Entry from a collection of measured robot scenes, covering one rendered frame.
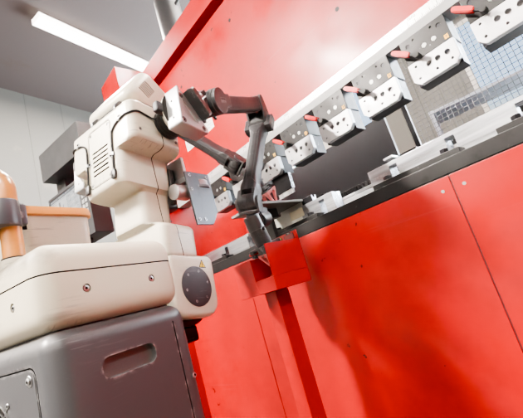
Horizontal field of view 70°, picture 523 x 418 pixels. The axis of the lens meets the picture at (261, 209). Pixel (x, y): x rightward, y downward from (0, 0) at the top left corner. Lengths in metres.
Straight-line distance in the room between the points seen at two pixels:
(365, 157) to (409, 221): 0.88
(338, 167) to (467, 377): 1.27
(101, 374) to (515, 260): 0.97
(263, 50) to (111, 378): 1.54
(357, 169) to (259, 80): 0.70
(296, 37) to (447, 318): 1.20
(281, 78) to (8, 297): 1.38
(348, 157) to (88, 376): 1.76
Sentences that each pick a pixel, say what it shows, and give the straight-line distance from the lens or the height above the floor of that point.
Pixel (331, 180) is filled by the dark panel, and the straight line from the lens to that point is 2.17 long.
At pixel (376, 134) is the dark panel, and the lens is 2.03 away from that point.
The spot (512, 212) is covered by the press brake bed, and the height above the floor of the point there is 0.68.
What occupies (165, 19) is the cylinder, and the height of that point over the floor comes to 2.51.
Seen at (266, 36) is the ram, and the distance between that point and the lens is 1.86.
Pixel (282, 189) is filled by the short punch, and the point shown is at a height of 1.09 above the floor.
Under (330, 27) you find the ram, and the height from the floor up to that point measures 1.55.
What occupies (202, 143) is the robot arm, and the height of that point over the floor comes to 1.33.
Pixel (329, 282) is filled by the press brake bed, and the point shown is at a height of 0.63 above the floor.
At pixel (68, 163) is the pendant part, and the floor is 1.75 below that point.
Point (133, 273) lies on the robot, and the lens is 0.66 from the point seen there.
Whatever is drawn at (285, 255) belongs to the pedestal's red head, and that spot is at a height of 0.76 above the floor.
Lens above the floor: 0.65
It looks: 13 degrees up
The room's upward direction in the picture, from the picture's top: 17 degrees counter-clockwise
